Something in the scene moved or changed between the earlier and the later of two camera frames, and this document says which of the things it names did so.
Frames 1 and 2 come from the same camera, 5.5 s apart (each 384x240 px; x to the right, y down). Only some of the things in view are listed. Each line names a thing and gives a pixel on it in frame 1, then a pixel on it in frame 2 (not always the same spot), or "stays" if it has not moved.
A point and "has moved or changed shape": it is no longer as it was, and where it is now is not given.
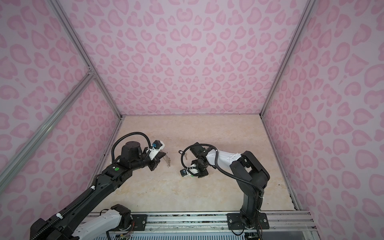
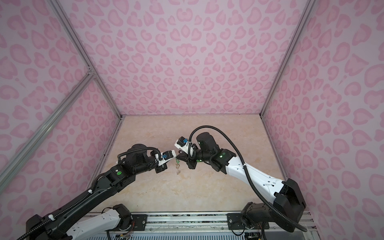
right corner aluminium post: (309, 6) stays
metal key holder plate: (167, 160) has moved or changed shape
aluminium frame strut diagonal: (82, 85) stays
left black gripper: (155, 161) → (162, 168)
